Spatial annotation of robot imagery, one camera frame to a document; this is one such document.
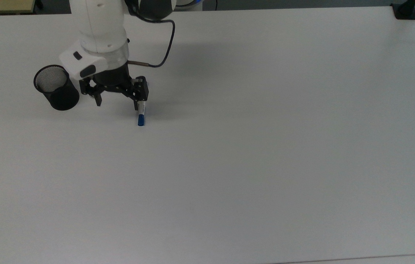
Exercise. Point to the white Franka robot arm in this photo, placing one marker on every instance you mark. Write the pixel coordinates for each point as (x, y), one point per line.
(101, 25)

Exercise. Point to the yellow wooden table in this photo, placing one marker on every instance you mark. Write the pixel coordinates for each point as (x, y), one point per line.
(2, 5)

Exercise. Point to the black mesh pen cup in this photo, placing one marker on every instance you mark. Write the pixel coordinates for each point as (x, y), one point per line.
(64, 99)

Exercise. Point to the black pole with table clamp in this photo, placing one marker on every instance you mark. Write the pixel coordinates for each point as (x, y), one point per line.
(405, 13)

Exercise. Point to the white marker with blue cap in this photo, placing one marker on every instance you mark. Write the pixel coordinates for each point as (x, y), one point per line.
(141, 119)

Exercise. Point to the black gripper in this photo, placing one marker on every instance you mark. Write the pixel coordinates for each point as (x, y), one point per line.
(112, 77)

